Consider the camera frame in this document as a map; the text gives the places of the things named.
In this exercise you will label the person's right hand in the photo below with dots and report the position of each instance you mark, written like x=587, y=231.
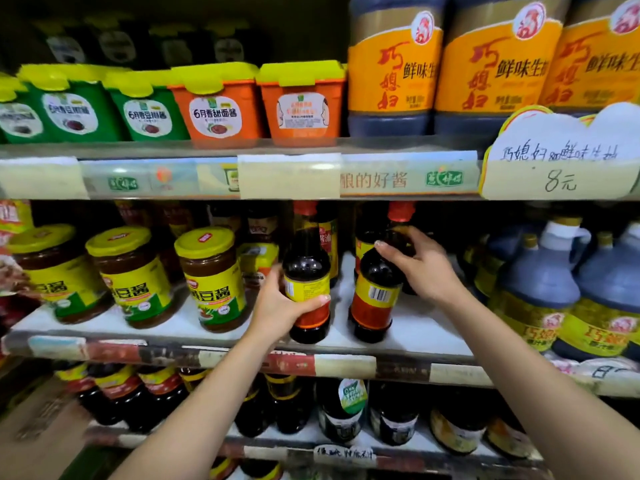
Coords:
x=430, y=274

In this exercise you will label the person's left hand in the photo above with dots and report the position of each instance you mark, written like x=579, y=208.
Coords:
x=272, y=314

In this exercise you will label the yellow label soy sauce bottle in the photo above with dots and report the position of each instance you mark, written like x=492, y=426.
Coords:
x=132, y=212
x=175, y=217
x=329, y=244

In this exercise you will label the vinegar bottle red cap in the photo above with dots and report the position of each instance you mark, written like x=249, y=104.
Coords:
x=225, y=217
x=262, y=222

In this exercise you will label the person's right forearm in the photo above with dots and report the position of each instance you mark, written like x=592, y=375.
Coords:
x=550, y=389

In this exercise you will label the person's left forearm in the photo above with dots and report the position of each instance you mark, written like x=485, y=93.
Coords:
x=195, y=414

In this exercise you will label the row of olive label bottles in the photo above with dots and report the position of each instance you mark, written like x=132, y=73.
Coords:
x=535, y=289

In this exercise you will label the row of large dark bottles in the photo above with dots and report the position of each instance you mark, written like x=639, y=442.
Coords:
x=345, y=409

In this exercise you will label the row of short sauce jars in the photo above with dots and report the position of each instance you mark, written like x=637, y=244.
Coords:
x=260, y=469

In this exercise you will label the handwritten white price tag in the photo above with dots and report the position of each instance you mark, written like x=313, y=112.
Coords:
x=345, y=455

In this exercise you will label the large cloud shaped price sign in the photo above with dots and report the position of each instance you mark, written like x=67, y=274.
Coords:
x=560, y=179

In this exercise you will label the small cloud shaped price sign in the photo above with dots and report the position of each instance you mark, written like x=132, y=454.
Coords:
x=600, y=374

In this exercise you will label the large jug orange label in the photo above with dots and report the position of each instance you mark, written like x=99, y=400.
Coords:
x=495, y=74
x=395, y=79
x=600, y=69

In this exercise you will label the green tub yellow lid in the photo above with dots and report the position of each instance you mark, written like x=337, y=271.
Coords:
x=229, y=47
x=117, y=44
x=147, y=114
x=65, y=47
x=175, y=49

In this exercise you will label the printed brown cardboard box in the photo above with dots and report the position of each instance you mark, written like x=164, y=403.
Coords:
x=35, y=434

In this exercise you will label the hanging yellow sauce packets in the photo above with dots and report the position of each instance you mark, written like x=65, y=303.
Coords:
x=12, y=214

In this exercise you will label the orange and green sauce tubs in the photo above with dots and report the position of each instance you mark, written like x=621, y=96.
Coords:
x=70, y=114

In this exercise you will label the row of green sauce tubs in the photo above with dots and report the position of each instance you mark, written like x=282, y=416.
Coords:
x=20, y=119

